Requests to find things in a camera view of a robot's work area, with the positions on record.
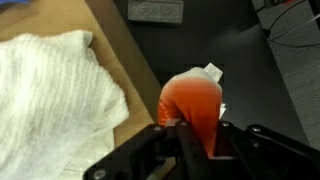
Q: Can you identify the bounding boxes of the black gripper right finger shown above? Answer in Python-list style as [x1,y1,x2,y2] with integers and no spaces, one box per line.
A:
[213,121,320,180]

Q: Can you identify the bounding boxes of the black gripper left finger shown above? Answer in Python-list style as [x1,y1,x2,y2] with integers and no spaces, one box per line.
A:
[83,121,213,180]

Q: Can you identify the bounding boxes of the white towel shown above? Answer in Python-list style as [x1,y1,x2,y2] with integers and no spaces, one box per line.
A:
[0,30,129,180]

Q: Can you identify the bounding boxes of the grey whiteboard eraser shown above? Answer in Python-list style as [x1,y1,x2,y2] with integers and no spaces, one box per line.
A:
[128,0,184,24]

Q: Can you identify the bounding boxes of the blue sponge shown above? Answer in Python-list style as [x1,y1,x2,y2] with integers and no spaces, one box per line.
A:
[0,0,29,5]

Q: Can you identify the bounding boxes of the cardboard box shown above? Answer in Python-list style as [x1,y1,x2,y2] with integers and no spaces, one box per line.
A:
[0,0,178,180]

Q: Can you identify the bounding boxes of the black cable on table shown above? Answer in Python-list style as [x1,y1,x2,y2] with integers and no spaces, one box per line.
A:
[263,0,320,48]

